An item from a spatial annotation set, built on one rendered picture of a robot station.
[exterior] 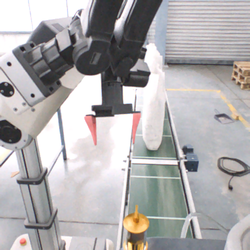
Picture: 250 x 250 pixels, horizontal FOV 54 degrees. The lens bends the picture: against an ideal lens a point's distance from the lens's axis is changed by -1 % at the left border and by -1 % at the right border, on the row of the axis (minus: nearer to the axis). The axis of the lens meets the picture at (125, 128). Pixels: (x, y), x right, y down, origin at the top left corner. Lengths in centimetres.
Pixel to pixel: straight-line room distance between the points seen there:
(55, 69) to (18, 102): 11
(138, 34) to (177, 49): 726
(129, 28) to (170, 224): 134
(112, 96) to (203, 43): 733
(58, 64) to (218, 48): 758
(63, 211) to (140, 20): 198
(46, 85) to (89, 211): 180
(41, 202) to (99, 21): 88
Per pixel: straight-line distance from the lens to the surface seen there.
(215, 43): 799
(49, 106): 77
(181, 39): 777
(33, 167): 110
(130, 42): 56
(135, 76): 66
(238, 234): 26
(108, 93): 62
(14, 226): 233
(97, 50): 52
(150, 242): 34
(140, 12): 53
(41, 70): 57
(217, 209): 241
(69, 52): 56
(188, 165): 226
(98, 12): 50
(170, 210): 176
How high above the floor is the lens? 160
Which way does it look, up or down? 26 degrees down
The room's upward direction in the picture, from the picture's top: straight up
